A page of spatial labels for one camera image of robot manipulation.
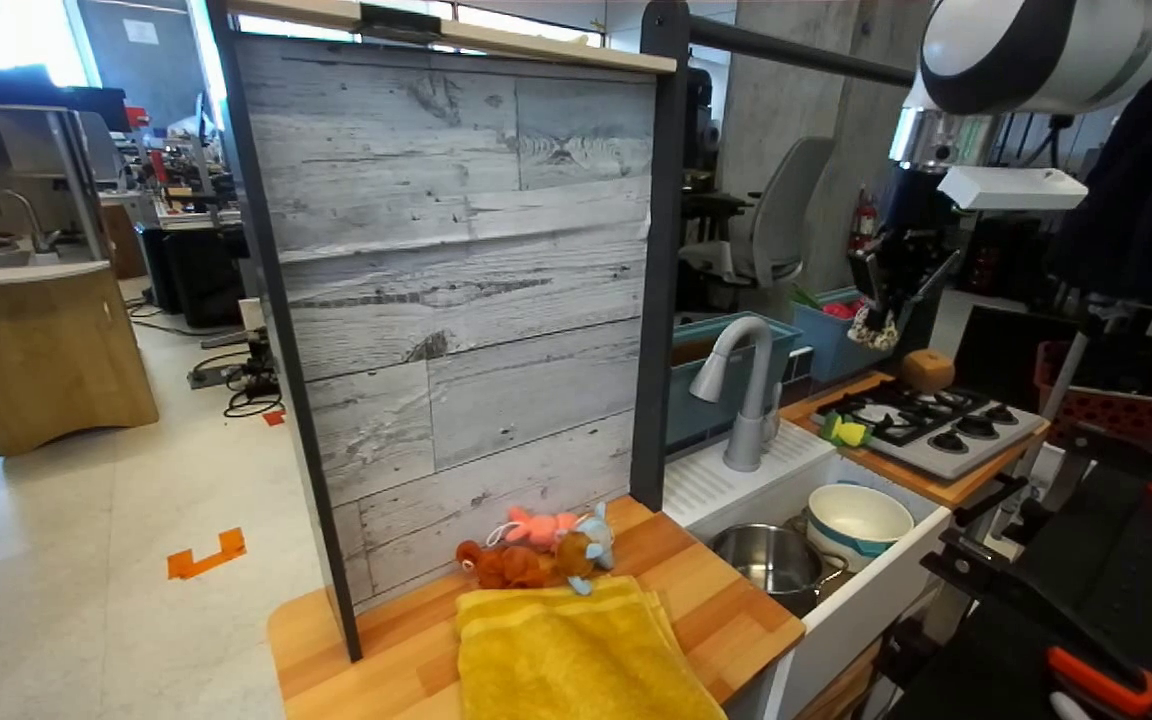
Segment black floor cables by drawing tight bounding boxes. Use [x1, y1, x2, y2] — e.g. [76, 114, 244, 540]
[187, 332, 291, 424]

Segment light wooden plank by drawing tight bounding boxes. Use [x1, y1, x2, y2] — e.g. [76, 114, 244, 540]
[230, 0, 685, 81]

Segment red fire extinguisher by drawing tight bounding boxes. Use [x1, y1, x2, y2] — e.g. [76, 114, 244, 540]
[839, 187, 883, 273]

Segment brown bread loaf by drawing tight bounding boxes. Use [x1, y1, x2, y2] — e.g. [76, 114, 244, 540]
[894, 345, 958, 396]

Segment black fabric cover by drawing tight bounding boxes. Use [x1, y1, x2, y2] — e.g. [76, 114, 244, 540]
[1036, 77, 1152, 311]

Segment grey wood-look backsplash panel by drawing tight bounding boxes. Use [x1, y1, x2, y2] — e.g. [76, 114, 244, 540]
[230, 37, 668, 612]

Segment black grey toy stovetop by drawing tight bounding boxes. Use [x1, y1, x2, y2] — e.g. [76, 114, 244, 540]
[815, 382, 1057, 489]

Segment grey office chair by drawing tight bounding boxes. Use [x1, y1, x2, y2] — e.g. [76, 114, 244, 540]
[732, 137, 839, 292]

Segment teal planter box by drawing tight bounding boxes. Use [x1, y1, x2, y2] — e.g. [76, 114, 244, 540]
[663, 311, 809, 455]
[778, 296, 888, 389]

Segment brown orange plushie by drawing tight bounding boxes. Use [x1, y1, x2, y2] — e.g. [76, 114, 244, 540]
[452, 533, 595, 591]

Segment silver kitchen faucet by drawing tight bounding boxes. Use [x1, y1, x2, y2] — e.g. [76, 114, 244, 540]
[686, 311, 788, 478]

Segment pink red plushie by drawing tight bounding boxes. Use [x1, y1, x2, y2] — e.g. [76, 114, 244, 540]
[498, 504, 588, 552]

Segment white farmhouse sink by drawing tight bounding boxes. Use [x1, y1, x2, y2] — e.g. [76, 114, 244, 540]
[658, 419, 958, 720]

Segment yellow terry towel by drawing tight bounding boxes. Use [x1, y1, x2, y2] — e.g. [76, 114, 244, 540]
[452, 571, 732, 720]

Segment black metal frame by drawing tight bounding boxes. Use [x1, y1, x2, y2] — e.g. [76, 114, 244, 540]
[208, 0, 929, 667]

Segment black storage case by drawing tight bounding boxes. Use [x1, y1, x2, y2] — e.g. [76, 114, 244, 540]
[141, 217, 256, 332]

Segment orange plastic crate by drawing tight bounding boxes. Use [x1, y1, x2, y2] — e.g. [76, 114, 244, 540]
[1032, 335, 1152, 450]

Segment green yellow frog plushie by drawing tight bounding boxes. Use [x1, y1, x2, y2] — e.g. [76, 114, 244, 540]
[820, 414, 876, 455]

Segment white bowl teal outside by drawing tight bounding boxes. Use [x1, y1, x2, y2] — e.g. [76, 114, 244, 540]
[804, 478, 924, 575]

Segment wooden cabinet grey top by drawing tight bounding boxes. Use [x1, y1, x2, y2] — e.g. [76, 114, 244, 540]
[0, 256, 163, 460]

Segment light blue plushie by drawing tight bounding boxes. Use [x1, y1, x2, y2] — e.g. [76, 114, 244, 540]
[567, 504, 620, 599]

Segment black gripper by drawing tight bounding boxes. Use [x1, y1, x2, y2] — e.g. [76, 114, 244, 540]
[850, 166, 968, 342]

